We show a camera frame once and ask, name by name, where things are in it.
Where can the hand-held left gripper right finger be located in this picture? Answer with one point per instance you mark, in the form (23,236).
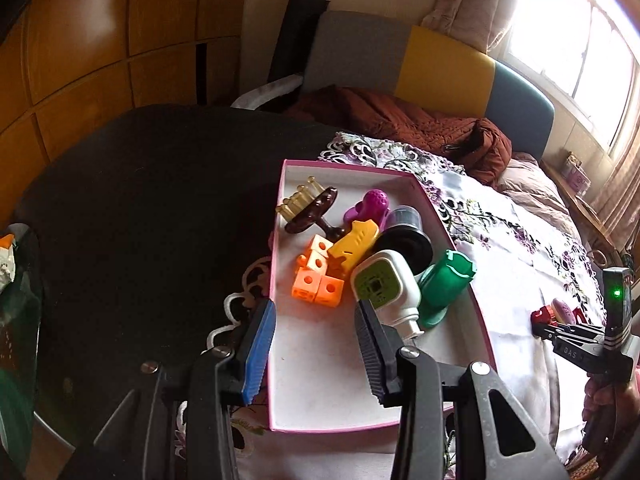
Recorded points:
(375,355)

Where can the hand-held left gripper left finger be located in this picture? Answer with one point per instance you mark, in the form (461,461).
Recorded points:
(257,350)

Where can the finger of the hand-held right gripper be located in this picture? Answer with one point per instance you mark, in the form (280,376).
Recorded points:
(570,332)

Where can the purple oval embossed case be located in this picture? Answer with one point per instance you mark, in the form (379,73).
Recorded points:
(564,310)

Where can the red plastic toy piece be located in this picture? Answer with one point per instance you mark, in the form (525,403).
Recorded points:
(540,316)

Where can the pink cardboard box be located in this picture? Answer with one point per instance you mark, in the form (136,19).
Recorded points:
(320,360)

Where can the white green bottle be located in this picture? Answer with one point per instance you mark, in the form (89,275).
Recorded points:
(395,285)

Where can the orange linking cubes block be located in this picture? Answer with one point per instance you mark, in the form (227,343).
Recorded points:
(327,290)

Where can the green plastic toy piece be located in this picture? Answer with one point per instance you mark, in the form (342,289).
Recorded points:
(445,285)

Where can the yellow plastic toy piece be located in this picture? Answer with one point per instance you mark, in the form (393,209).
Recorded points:
(355,242)

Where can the person's right hand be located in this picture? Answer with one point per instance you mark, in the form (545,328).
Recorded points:
(602,397)

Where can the white floral embroidered tablecloth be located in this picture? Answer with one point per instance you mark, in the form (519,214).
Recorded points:
(500,260)

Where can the wooden side table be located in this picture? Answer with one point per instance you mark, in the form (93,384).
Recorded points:
(595,220)

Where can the grey transparent cap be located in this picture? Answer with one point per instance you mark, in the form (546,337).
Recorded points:
(405,217)

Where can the beige duvet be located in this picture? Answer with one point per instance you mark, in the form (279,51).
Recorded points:
(535,190)

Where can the purple plastic toy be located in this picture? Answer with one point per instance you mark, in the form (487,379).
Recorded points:
(375,202)

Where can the brown plastic toy piece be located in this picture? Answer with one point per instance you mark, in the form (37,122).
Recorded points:
(315,207)

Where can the pink patterned curtain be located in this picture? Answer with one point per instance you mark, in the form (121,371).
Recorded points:
(470,0)
(625,185)

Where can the translucent amber toy comb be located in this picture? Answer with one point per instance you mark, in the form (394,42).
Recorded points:
(300,200)

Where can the purple patterned gift box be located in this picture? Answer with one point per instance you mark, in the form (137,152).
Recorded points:
(575,175)

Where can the brown quilted blanket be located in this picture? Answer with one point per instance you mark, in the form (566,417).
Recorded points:
(400,120)

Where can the white orange packet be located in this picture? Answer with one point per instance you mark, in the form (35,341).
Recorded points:
(6,260)

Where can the grey yellow blue headboard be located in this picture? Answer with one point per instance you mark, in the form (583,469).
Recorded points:
(450,70)

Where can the window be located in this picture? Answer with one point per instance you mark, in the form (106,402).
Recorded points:
(575,35)

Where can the black rolled mat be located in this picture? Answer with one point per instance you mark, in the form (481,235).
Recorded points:
(295,35)

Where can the wooden wardrobe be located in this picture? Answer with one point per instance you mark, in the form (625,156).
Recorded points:
(100,35)

